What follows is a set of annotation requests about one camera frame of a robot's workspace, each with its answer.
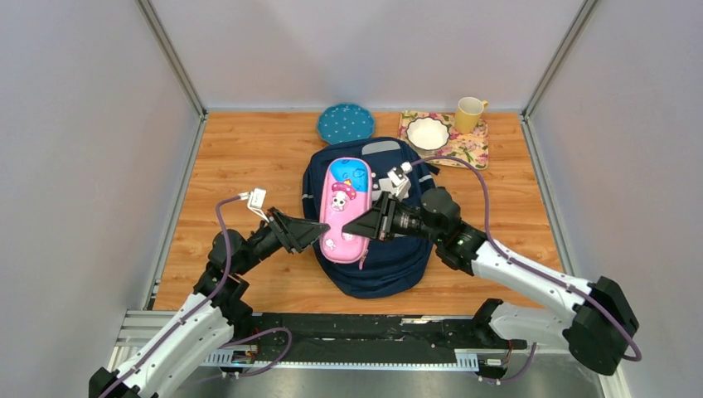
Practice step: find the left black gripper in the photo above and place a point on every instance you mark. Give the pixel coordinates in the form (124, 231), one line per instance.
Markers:
(301, 234)

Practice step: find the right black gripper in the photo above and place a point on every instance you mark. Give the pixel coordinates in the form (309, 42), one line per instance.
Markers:
(366, 225)

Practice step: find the pink cartoon pencil case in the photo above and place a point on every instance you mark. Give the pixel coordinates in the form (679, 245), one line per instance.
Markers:
(346, 195)

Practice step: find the navy blue student backpack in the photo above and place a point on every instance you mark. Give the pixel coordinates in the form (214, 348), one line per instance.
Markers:
(389, 267)

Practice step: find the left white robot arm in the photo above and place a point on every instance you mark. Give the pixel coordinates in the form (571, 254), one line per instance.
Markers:
(212, 315)

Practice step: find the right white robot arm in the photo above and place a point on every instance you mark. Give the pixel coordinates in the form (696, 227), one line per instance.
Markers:
(538, 280)

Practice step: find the blue polka dot plate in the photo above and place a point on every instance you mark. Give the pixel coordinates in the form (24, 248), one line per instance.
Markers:
(346, 122)

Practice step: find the white scalloped bowl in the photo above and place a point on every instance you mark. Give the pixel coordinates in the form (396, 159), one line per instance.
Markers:
(427, 134)

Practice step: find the floral rectangular tray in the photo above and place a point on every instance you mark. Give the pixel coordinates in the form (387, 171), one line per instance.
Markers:
(470, 147)

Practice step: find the yellow ceramic mug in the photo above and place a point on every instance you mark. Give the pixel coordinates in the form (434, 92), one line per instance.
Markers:
(468, 113)

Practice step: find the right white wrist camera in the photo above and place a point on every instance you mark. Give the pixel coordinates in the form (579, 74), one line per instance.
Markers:
(397, 182)

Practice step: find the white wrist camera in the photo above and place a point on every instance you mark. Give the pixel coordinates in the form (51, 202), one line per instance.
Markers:
(397, 182)
(255, 203)

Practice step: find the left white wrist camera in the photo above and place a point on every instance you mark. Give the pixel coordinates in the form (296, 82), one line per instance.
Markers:
(255, 203)

